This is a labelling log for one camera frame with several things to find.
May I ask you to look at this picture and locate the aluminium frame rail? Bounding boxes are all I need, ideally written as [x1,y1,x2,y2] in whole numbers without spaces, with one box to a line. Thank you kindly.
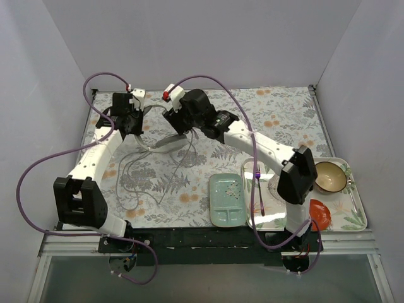
[28,227,394,302]

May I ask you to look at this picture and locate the red small plate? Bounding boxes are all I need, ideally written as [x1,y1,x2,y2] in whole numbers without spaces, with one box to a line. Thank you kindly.
[309,199,331,231]

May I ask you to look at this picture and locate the purple iridescent fork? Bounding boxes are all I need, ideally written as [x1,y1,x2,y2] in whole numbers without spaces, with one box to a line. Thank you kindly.
[254,165,265,217]

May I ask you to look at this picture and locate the white grey headphones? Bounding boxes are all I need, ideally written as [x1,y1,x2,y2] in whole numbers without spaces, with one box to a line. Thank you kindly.
[135,102,189,155]

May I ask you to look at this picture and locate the brown ceramic bowl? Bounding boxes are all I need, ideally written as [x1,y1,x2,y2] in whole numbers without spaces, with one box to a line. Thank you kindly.
[314,162,347,194]

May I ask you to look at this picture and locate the floral patterned table mat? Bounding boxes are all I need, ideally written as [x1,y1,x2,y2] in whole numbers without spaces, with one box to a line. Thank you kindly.
[100,87,331,228]

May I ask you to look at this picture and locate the floral serving tray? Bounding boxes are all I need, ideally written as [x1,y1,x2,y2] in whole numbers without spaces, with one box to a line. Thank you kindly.
[254,157,367,232]

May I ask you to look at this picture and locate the clear glass oval dish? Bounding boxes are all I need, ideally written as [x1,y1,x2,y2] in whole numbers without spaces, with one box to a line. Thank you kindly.
[268,174,282,201]

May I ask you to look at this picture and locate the silver spoon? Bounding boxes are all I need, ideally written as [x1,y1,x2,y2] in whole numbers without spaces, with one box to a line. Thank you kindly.
[345,178,358,213]

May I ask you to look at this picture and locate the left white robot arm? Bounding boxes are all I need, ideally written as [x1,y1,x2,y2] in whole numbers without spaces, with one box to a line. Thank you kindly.
[53,88,146,253]

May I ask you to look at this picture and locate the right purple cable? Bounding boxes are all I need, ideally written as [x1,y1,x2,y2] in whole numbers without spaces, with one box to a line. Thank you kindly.
[170,74,323,276]

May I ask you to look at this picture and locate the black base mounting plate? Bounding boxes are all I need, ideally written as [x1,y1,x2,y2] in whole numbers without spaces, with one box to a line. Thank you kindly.
[98,226,323,266]

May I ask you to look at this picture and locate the light green divided plate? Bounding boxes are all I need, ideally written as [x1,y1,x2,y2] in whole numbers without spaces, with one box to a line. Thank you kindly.
[208,173,247,228]

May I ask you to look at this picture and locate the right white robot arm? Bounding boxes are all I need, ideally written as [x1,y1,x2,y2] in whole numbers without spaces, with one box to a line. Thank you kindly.
[163,85,318,251]

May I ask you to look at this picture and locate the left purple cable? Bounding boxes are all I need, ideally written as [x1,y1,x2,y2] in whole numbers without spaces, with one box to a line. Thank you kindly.
[16,72,158,285]

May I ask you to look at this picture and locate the purple cable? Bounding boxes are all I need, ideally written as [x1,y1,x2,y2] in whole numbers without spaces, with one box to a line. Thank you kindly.
[170,74,323,276]
[16,72,158,285]

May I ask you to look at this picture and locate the grey headphone cable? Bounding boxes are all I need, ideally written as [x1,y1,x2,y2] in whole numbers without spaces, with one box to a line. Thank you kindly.
[116,129,199,211]

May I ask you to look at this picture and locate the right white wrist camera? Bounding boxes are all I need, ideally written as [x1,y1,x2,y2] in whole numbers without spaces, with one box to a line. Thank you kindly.
[162,84,186,112]

